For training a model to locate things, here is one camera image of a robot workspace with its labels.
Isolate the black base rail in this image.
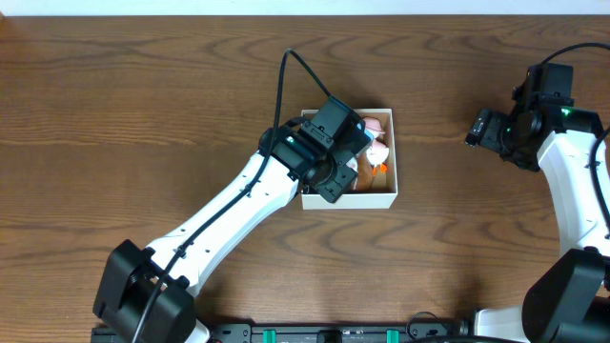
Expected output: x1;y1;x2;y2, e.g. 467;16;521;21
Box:
209;319;470;343

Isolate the white cardboard box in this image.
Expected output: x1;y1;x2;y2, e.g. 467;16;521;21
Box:
300;109;398;210

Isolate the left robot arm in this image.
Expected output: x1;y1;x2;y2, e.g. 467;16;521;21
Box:
92;117;374;342

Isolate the brown plush toy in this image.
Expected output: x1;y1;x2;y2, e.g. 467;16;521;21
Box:
352;154;375;192

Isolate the left black cable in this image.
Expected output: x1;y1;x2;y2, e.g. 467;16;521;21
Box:
131;47;333;343

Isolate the white pink duck toy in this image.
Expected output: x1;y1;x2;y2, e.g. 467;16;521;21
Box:
363;117;390;176

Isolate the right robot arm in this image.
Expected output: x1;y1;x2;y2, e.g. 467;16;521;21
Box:
465;90;609;343

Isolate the wooden rattle drum toy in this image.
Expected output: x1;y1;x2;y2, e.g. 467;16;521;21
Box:
346;157;358;172

